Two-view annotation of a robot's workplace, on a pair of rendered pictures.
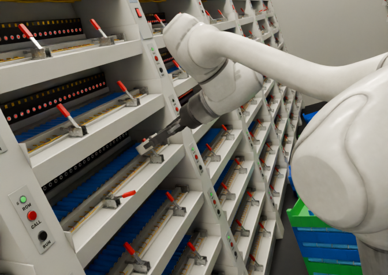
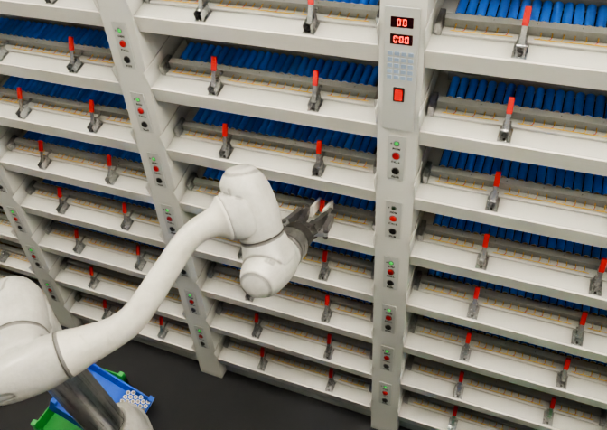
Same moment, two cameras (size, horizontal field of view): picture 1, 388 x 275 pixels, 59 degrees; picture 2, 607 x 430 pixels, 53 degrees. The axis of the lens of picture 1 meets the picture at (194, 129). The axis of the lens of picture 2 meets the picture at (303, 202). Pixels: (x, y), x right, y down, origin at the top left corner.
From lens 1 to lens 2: 1.73 m
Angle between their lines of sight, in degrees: 82
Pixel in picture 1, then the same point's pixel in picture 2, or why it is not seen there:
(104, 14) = not seen: hidden behind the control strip
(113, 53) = (305, 119)
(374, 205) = not seen: outside the picture
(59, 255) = (167, 194)
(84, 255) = (187, 208)
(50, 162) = (181, 154)
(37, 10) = not seen: hidden behind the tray
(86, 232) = (201, 200)
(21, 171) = (158, 146)
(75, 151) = (206, 161)
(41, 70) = (199, 101)
